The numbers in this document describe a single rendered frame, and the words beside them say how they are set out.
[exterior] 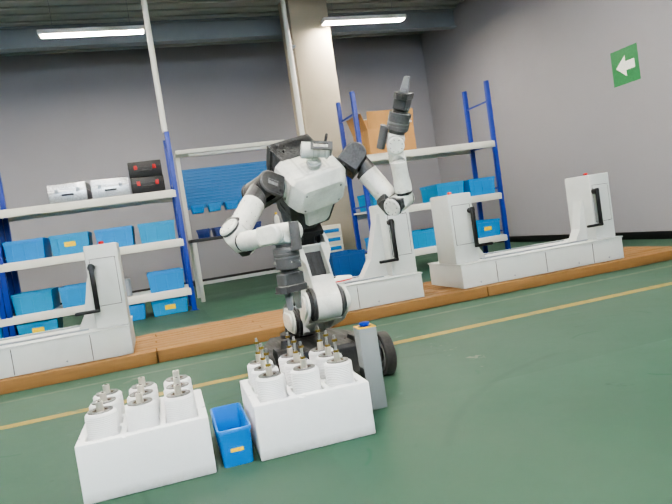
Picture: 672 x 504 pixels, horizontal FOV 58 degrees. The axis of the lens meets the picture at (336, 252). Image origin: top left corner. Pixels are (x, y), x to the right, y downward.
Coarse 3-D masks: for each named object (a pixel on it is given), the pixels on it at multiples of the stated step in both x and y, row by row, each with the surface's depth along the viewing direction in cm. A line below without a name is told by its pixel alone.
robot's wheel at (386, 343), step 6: (378, 336) 271; (384, 336) 269; (384, 342) 267; (390, 342) 267; (384, 348) 266; (390, 348) 266; (384, 354) 266; (390, 354) 265; (384, 360) 271; (390, 360) 265; (396, 360) 266; (384, 366) 269; (390, 366) 266; (396, 366) 268; (384, 372) 270; (390, 372) 269
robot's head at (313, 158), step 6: (306, 144) 234; (318, 144) 236; (324, 144) 237; (300, 150) 239; (306, 150) 233; (312, 150) 234; (318, 150) 235; (324, 150) 235; (300, 156) 237; (306, 156) 235; (312, 156) 235; (318, 156) 236; (324, 156) 236; (312, 162) 238; (318, 162) 239
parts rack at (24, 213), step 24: (168, 144) 642; (168, 168) 695; (0, 192) 645; (168, 192) 642; (0, 216) 595; (24, 216) 654; (48, 216) 661; (0, 240) 645; (168, 240) 643; (0, 264) 596; (24, 264) 602; (48, 264) 608; (0, 288) 596; (192, 288) 650; (0, 312) 596; (48, 312) 608; (72, 312) 615
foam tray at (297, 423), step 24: (240, 384) 226; (360, 384) 200; (264, 408) 192; (288, 408) 194; (312, 408) 196; (336, 408) 198; (360, 408) 200; (264, 432) 192; (288, 432) 194; (312, 432) 196; (336, 432) 198; (360, 432) 200; (264, 456) 192
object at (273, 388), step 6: (258, 378) 198; (264, 378) 196; (270, 378) 196; (276, 378) 196; (282, 378) 198; (258, 384) 197; (264, 384) 195; (270, 384) 195; (276, 384) 196; (282, 384) 197; (258, 390) 198; (264, 390) 196; (270, 390) 195; (276, 390) 196; (282, 390) 197; (258, 396) 198; (264, 396) 196; (270, 396) 195; (276, 396) 196; (282, 396) 197
